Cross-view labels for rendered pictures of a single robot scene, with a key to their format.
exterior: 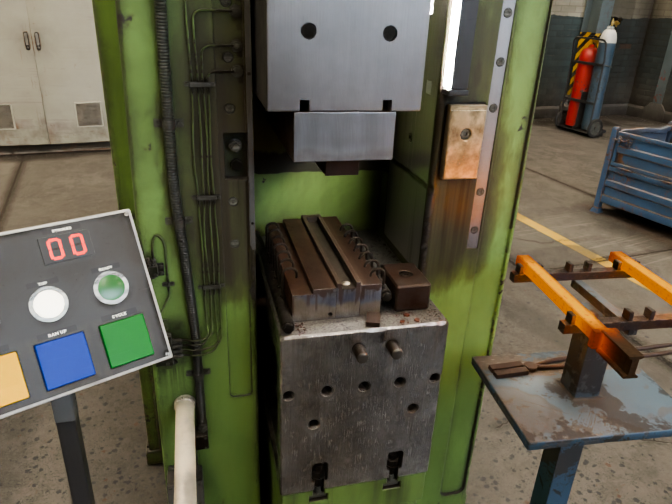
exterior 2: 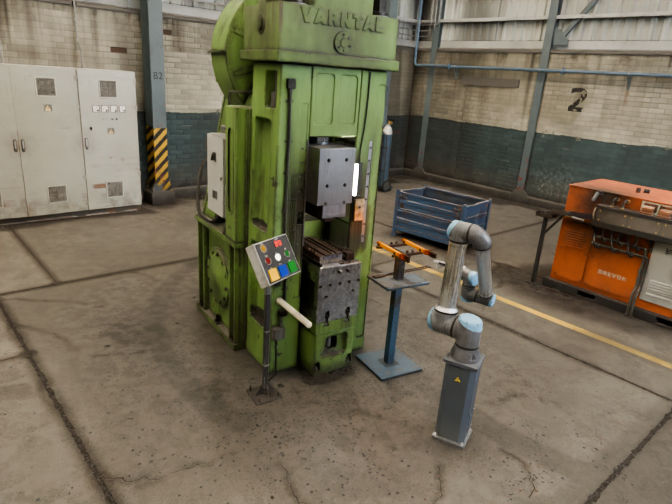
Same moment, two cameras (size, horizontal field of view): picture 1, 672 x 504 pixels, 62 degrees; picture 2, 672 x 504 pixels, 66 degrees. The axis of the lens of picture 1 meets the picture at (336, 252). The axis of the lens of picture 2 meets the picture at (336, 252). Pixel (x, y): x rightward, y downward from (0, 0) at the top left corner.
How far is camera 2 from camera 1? 2.71 m
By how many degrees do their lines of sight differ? 19
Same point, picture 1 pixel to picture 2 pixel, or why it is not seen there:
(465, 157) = (359, 214)
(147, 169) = (278, 223)
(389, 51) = (344, 189)
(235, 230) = (298, 240)
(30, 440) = (174, 351)
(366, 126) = (339, 208)
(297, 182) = not seen: hidden behind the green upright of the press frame
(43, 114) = (24, 195)
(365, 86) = (339, 198)
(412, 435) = (352, 300)
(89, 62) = (59, 158)
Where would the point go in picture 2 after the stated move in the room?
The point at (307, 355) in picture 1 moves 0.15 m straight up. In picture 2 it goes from (325, 273) to (327, 254)
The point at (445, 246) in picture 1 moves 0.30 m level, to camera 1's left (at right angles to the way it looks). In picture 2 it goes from (354, 241) to (318, 243)
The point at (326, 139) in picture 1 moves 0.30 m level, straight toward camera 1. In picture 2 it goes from (329, 212) to (344, 223)
